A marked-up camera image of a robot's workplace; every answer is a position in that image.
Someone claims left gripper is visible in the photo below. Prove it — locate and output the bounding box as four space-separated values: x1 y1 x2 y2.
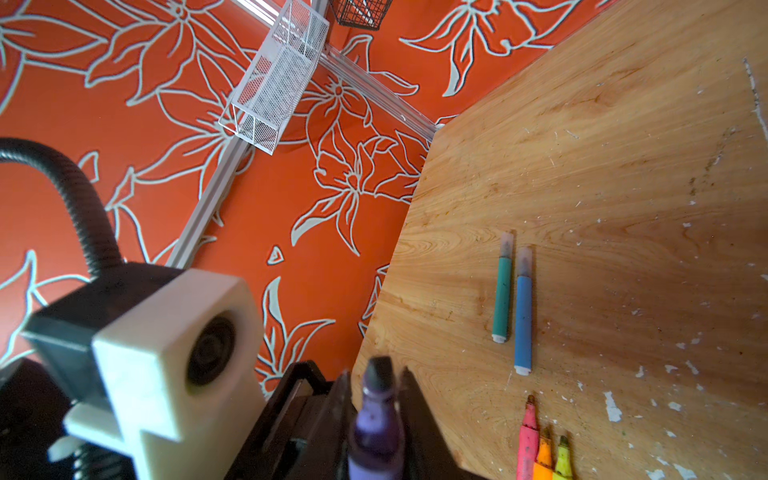
225 360 333 479

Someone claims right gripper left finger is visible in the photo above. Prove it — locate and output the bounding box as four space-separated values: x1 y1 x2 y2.
286 371 353 479

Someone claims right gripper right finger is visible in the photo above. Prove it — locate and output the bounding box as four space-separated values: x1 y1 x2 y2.
397 367 480 480

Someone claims purple pen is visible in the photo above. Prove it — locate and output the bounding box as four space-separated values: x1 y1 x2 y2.
348 356 405 480

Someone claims yellow pen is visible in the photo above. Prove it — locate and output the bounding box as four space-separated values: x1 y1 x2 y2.
552 435 574 480

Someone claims green pen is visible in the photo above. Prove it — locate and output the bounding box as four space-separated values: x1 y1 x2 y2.
491 232 514 343

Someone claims blue pen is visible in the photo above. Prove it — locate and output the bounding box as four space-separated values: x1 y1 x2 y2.
514 247 533 376

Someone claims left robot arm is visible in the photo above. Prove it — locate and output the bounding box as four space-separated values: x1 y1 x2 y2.
1 138 343 479

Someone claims red pen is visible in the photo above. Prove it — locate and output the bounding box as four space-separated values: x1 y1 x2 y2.
515 395 539 480

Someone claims orange pen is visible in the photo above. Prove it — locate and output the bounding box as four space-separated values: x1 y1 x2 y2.
532 433 554 480

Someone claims clear plastic bin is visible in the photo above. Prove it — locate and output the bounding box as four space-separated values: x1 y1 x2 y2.
219 1 329 154

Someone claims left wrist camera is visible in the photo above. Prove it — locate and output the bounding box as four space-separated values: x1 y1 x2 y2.
22 263 265 479

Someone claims black wire basket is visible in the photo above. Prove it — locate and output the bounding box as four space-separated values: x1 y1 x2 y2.
330 0 392 31

